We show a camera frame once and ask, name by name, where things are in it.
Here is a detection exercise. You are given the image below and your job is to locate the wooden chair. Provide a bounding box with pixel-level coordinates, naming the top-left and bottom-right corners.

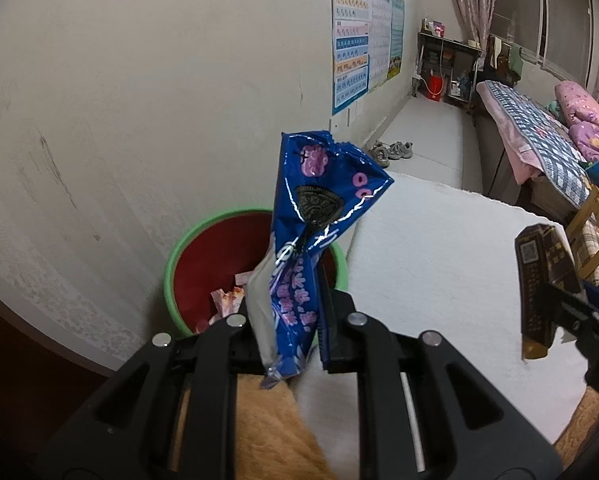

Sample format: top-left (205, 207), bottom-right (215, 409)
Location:
top-left (564, 185), bottom-right (599, 287)

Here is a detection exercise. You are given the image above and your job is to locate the pink duvet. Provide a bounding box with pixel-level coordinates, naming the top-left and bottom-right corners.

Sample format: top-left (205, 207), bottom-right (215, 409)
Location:
top-left (553, 80), bottom-right (599, 159)

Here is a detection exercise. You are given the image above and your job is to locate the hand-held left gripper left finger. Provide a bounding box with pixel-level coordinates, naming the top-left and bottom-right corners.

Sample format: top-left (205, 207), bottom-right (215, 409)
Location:
top-left (37, 310), bottom-right (270, 480)

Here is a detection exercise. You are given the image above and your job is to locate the brown gold snack wrapper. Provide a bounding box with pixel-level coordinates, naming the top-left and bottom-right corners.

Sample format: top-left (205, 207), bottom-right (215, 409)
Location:
top-left (514, 223), bottom-right (583, 361)

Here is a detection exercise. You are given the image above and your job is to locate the bed with patterned quilt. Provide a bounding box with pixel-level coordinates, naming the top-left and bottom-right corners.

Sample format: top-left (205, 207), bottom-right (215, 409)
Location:
top-left (477, 80), bottom-right (599, 212)

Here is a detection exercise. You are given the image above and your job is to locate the blue cookie wrapper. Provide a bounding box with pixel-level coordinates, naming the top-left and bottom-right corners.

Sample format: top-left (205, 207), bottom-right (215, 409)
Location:
top-left (244, 130), bottom-right (395, 391)

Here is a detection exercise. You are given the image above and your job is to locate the pink bed sheet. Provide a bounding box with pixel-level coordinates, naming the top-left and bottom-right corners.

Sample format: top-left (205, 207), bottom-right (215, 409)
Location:
top-left (482, 95), bottom-right (545, 186)

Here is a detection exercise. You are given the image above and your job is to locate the green blue wall poster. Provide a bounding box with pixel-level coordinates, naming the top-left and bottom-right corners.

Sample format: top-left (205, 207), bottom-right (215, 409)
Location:
top-left (389, 0), bottom-right (405, 81)

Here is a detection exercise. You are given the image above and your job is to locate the dark clothes chair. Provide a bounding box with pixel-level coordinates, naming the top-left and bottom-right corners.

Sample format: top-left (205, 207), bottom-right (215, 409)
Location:
top-left (487, 35), bottom-right (511, 69)

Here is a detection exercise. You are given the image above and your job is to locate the blue bordered wall poster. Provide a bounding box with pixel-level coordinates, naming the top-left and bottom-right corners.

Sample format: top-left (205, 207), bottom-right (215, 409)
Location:
top-left (329, 0), bottom-right (371, 117)

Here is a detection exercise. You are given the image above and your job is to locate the light blue wall poster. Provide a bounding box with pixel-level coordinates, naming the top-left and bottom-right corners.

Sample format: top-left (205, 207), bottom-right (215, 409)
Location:
top-left (367, 0), bottom-right (395, 94)

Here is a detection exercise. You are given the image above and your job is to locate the window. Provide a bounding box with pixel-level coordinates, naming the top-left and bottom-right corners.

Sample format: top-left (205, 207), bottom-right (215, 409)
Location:
top-left (489, 0), bottom-right (598, 87)

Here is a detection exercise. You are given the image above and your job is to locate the green garment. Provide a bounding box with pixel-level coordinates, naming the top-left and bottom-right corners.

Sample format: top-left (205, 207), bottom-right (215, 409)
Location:
top-left (507, 45), bottom-right (525, 79)

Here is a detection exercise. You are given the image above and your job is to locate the red bin with green rim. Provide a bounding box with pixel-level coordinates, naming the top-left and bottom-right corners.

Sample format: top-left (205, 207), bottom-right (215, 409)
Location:
top-left (164, 209), bottom-right (349, 339)

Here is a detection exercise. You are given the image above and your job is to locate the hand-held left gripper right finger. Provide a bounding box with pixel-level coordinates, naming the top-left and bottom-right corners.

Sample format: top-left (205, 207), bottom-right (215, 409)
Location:
top-left (315, 260), bottom-right (563, 480)

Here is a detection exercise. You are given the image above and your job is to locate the printed paper wrapper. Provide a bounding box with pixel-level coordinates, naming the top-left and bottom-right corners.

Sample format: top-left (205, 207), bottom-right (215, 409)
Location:
top-left (210, 285), bottom-right (248, 319)

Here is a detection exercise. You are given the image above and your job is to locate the dark shelf with items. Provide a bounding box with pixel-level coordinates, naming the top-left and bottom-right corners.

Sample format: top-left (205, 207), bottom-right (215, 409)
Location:
top-left (415, 30), bottom-right (483, 111)

